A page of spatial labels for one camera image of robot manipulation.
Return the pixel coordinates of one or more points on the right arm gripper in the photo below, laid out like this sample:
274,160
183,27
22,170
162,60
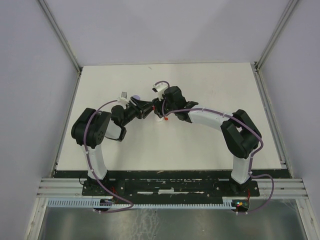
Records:
159,110

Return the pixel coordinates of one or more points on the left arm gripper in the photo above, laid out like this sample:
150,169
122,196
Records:
142,104

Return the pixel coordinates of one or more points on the lavender round charging case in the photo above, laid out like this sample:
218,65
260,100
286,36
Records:
136,97

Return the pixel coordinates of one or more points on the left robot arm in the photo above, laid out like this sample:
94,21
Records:
94,126

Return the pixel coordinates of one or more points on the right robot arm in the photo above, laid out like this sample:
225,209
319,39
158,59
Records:
242,137

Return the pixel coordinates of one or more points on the white round charging case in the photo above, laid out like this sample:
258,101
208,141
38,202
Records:
158,119

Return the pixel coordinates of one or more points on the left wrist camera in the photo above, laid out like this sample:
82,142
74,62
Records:
123,98

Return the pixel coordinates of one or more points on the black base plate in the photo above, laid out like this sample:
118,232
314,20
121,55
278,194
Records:
133,185

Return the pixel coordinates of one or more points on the left aluminium frame post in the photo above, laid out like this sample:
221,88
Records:
59,33

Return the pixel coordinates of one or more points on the aluminium frame post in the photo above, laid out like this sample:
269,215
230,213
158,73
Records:
59,33
277,32

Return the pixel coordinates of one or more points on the front aluminium rail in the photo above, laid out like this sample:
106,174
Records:
286,188

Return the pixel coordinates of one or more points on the right aluminium frame post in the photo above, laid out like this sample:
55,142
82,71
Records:
277,32

